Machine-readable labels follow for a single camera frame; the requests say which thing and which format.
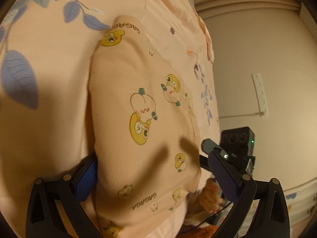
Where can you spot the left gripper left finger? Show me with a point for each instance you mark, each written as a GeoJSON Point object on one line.
{"type": "Point", "coordinates": [43, 217]}

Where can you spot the right hand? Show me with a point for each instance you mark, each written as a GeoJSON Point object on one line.
{"type": "Point", "coordinates": [209, 197]}

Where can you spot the peach duck print garment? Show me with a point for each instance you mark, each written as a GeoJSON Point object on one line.
{"type": "Point", "coordinates": [146, 135]}

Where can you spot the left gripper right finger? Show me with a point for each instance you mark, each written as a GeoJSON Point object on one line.
{"type": "Point", "coordinates": [271, 217]}

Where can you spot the white wall power strip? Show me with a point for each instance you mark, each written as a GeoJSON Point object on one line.
{"type": "Point", "coordinates": [260, 94]}

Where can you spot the pink floral bed sheet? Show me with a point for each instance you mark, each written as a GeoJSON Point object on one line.
{"type": "Point", "coordinates": [47, 48]}

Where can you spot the black camera box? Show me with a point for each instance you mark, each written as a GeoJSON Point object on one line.
{"type": "Point", "coordinates": [239, 141]}

